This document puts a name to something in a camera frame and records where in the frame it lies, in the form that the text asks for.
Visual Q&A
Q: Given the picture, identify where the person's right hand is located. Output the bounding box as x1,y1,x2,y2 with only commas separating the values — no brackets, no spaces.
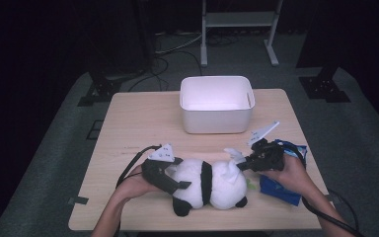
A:
260,153,314,199

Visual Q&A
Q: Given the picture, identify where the grey floor cable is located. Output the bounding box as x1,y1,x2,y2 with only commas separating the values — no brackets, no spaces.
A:
154,32,205,55

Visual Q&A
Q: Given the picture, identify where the left hand-held gripper black cable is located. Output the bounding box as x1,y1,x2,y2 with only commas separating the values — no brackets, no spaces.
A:
115,144,163,190

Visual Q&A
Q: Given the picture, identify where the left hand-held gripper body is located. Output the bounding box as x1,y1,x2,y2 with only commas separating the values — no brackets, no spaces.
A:
141,142,181,196

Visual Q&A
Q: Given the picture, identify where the hand-held gripper black cable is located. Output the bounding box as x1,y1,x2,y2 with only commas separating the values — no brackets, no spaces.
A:
274,140,365,237
115,144,163,190

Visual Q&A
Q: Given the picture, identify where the blue wet wipes packet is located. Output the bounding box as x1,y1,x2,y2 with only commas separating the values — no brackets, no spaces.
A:
259,138,309,207

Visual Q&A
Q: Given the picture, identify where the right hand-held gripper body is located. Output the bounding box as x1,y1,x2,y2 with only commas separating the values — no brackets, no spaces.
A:
246,120,286,173

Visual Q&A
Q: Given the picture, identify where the black square floor frame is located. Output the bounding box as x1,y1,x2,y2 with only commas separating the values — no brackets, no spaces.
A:
86,119,104,141

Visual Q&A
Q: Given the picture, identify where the white plastic storage bin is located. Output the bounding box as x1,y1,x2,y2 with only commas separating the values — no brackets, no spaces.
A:
179,75,256,134

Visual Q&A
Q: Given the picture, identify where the white wet wipe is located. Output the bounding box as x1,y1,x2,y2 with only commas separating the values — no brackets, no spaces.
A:
223,147,245,184

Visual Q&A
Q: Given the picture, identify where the right hand-held gripper black cable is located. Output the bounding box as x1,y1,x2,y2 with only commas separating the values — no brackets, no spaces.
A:
274,140,365,237

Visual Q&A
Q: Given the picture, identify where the black stand base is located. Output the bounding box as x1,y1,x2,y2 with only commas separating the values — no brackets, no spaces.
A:
77,70,123,108
298,64,351,104

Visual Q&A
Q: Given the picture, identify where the person's left hand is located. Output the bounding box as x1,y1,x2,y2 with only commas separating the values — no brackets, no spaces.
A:
114,164,162,205

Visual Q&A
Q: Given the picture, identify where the white metal stand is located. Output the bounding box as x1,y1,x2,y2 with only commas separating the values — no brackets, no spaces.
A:
199,0,284,68

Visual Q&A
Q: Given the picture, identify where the thin black floor cable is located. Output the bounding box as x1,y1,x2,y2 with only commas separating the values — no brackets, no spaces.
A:
328,188,360,233

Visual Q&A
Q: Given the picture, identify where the panda plush toy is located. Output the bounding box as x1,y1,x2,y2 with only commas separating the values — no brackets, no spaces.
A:
166,157,259,217

